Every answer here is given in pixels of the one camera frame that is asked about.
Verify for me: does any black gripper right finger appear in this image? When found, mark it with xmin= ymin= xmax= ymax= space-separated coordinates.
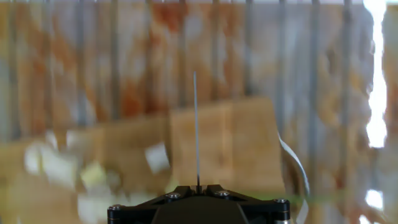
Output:
xmin=201 ymin=182 xmax=292 ymax=224

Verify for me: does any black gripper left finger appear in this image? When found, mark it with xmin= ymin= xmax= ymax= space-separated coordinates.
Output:
xmin=107 ymin=183 xmax=195 ymax=224

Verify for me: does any steel kitchen knife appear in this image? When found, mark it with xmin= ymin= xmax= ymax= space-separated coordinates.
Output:
xmin=192 ymin=72 xmax=201 ymax=191

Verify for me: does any ragged white scallion piece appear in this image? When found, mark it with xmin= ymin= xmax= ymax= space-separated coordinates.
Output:
xmin=76 ymin=191 xmax=119 ymax=224

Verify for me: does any small yellowish scallion piece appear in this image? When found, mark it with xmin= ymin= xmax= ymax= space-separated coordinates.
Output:
xmin=80 ymin=161 xmax=107 ymax=188

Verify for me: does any round metal rim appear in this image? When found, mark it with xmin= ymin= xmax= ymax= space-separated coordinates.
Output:
xmin=278 ymin=133 xmax=311 ymax=224

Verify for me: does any small white scallion slice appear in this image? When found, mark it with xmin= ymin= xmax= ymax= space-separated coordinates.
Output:
xmin=144 ymin=142 xmax=171 ymax=174

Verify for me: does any wooden cutting board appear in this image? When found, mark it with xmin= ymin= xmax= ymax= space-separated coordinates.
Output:
xmin=0 ymin=96 xmax=287 ymax=224

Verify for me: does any cut white scallion chunk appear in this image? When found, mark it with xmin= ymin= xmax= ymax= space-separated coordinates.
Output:
xmin=23 ymin=139 xmax=78 ymax=189

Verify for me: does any orange marble pattern mat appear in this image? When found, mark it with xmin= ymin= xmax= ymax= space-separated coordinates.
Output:
xmin=0 ymin=0 xmax=398 ymax=224

